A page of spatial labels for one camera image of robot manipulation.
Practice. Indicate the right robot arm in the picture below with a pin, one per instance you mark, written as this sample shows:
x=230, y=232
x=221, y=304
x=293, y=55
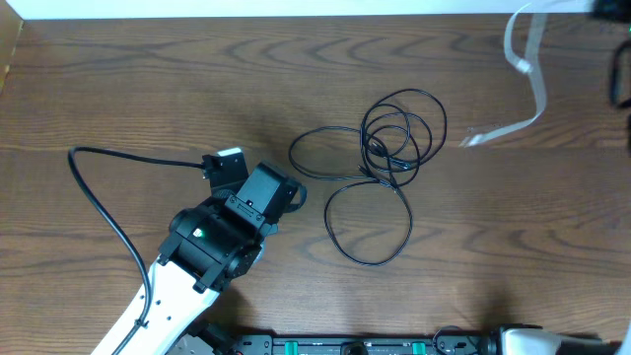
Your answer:
x=524, y=340

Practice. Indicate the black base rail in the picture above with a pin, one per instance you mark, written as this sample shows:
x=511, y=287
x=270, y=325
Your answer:
x=211, y=339

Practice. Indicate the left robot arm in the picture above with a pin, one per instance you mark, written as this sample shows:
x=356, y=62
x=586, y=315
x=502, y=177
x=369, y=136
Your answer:
x=207, y=247

